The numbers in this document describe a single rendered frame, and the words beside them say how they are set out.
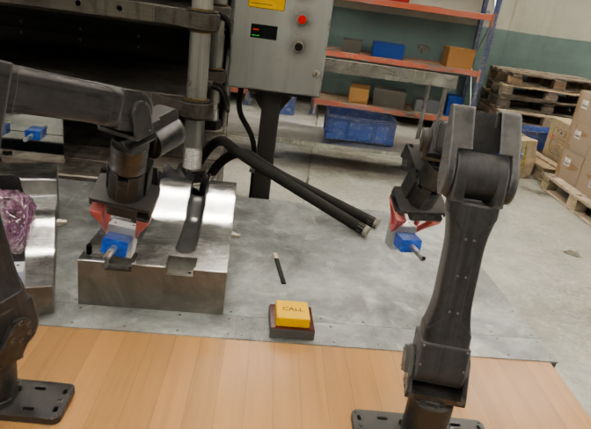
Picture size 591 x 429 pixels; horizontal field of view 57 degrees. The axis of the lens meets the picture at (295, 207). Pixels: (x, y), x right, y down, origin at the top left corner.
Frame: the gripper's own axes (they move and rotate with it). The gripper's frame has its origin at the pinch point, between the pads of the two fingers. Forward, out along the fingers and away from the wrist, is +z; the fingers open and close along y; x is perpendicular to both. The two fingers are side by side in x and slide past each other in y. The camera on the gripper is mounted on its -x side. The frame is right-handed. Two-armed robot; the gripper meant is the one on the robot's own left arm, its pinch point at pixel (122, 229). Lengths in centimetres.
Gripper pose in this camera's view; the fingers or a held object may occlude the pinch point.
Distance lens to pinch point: 100.1
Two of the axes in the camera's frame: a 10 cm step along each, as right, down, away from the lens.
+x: -0.5, 6.6, -7.5
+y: -9.6, -2.3, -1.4
